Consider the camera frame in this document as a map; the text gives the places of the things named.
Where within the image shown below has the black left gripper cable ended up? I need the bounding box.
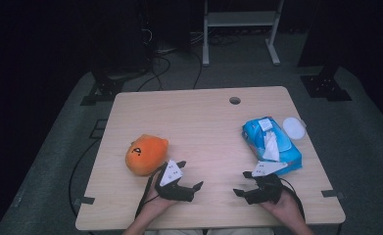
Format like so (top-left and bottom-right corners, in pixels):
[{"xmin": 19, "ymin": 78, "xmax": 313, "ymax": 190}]
[{"xmin": 134, "ymin": 164, "xmax": 166, "ymax": 219}]

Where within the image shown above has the person's right hand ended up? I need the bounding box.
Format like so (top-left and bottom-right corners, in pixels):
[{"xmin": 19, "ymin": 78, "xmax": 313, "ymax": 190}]
[{"xmin": 260, "ymin": 188, "xmax": 304, "ymax": 223}]

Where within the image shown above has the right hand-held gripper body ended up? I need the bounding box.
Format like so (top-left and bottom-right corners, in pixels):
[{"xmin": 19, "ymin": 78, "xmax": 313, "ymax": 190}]
[{"xmin": 244, "ymin": 161, "xmax": 289, "ymax": 206}]

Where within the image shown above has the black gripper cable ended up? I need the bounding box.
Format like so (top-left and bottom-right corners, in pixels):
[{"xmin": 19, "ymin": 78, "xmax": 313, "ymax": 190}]
[
  {"xmin": 134, "ymin": 164, "xmax": 166, "ymax": 219},
  {"xmin": 278, "ymin": 176, "xmax": 307, "ymax": 220}
]

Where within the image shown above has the white metal stand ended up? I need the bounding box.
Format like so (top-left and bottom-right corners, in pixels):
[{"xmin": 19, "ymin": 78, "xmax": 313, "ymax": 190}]
[{"xmin": 202, "ymin": 0, "xmax": 285, "ymax": 68}]

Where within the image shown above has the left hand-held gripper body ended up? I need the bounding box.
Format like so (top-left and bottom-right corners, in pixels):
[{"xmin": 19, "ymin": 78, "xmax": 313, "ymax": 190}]
[{"xmin": 154, "ymin": 159, "xmax": 196, "ymax": 203}]

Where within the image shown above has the black looped floor cable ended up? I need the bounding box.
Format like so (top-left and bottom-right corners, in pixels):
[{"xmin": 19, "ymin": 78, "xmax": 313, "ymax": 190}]
[{"xmin": 136, "ymin": 53, "xmax": 172, "ymax": 93}]

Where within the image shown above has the orange plush toy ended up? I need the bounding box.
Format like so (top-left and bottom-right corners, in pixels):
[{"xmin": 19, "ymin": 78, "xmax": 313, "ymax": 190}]
[{"xmin": 124, "ymin": 133, "xmax": 169, "ymax": 177}]

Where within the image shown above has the black stand base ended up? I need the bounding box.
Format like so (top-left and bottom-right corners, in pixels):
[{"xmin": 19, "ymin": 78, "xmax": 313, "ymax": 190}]
[
  {"xmin": 79, "ymin": 68, "xmax": 148, "ymax": 107},
  {"xmin": 300, "ymin": 63, "xmax": 354, "ymax": 102}
]

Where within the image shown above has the blue wet wipe pack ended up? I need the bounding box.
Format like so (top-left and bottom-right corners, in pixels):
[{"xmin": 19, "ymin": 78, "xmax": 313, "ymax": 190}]
[{"xmin": 241, "ymin": 116, "xmax": 303, "ymax": 176}]

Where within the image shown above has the white oval lid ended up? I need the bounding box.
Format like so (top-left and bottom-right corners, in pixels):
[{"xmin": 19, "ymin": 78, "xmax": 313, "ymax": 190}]
[{"xmin": 282, "ymin": 117, "xmax": 308, "ymax": 141}]

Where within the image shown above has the person's left hand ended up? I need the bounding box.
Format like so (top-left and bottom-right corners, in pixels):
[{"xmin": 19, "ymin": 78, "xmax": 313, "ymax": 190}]
[{"xmin": 142, "ymin": 173, "xmax": 180, "ymax": 218}]

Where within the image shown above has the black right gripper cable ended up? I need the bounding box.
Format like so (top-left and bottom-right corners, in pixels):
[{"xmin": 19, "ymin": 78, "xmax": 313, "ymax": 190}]
[{"xmin": 278, "ymin": 176, "xmax": 307, "ymax": 220}]

